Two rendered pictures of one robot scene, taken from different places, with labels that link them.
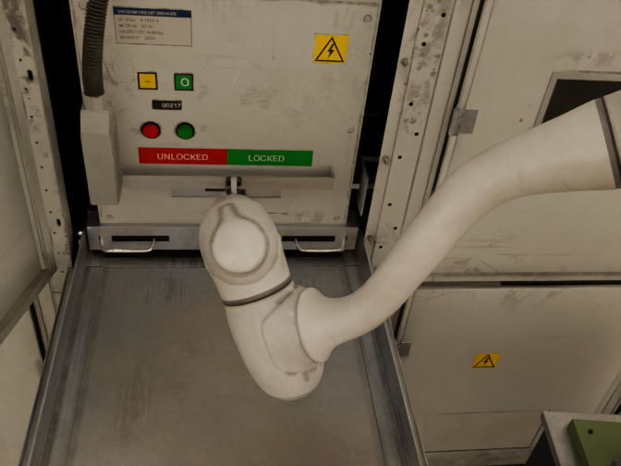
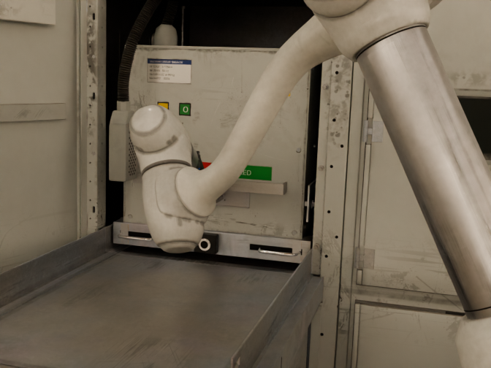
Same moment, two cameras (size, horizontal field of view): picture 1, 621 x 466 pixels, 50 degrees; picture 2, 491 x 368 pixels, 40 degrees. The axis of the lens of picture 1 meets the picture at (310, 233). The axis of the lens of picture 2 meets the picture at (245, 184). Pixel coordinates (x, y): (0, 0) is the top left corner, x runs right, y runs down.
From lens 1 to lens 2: 0.91 m
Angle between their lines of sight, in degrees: 38
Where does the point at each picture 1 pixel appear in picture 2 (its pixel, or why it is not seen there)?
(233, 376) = (165, 297)
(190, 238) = not seen: hidden behind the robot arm
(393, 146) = (326, 157)
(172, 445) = (96, 310)
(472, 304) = (419, 331)
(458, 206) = (269, 71)
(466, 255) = (401, 269)
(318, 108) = (273, 131)
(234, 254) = (142, 120)
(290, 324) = (172, 177)
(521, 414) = not seen: outside the picture
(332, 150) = (286, 167)
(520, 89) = not seen: hidden behind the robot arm
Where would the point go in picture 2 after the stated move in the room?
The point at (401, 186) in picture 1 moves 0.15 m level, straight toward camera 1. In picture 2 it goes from (336, 194) to (305, 202)
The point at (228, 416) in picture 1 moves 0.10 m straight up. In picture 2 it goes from (146, 308) to (147, 261)
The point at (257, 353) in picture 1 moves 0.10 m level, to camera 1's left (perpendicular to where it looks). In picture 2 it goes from (150, 201) to (107, 196)
